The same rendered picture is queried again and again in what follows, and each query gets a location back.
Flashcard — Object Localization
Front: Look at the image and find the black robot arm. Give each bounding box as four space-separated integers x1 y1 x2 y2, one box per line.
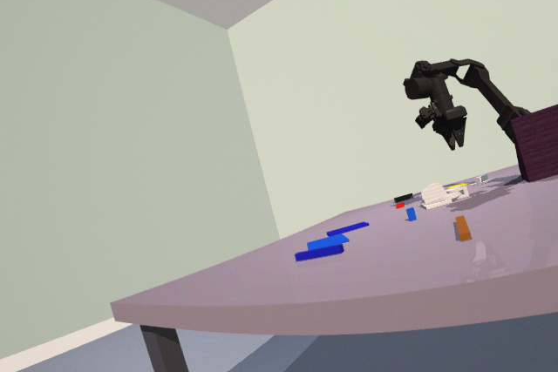
403 58 531 143

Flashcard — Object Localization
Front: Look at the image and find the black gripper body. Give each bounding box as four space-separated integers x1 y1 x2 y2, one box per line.
431 92 467 132

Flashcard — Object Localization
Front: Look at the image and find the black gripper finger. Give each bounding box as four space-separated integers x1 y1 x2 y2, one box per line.
436 128 455 150
444 117 467 147

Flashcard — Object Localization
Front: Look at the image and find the orange rectangular block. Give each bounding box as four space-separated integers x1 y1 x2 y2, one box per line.
455 215 471 241

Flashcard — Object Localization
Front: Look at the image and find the black flat bar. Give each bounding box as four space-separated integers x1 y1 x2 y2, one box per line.
394 193 413 203

